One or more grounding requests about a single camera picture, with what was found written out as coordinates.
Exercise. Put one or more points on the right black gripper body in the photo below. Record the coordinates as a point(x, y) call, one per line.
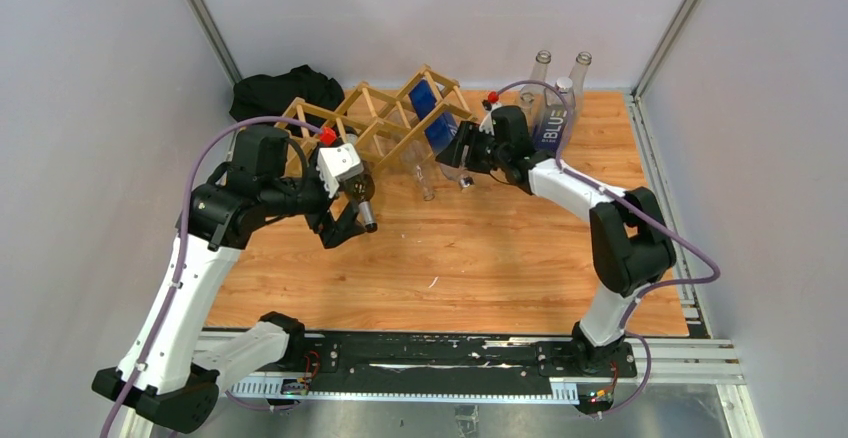
point(500, 154)

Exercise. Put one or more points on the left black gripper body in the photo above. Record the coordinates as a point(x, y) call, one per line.
point(296, 195)

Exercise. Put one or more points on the blue bottle silver cap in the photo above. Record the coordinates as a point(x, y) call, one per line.
point(440, 132)

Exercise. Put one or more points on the blue bottle cork stopper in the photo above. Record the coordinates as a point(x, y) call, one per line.
point(553, 122)

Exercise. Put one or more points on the clear bottle black label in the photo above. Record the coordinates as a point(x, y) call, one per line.
point(578, 75)

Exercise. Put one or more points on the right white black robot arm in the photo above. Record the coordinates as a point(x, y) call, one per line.
point(631, 250)

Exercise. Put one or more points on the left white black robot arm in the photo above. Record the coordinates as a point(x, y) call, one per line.
point(268, 178)

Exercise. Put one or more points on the dark green wine bottle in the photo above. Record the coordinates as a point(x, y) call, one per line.
point(361, 189)

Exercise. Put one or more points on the wooden wine rack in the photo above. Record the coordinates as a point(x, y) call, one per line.
point(386, 122)

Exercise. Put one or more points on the black cloth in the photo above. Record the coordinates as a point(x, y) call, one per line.
point(266, 95)

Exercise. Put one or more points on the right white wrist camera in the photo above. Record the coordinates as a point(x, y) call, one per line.
point(490, 103)

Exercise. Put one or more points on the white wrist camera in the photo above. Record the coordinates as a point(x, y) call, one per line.
point(336, 165)
point(490, 103)

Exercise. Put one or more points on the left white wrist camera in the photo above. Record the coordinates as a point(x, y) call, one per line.
point(336, 165)

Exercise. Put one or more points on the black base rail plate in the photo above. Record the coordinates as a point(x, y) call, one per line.
point(441, 364)

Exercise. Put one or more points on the aluminium frame rail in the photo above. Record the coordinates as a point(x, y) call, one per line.
point(664, 366)

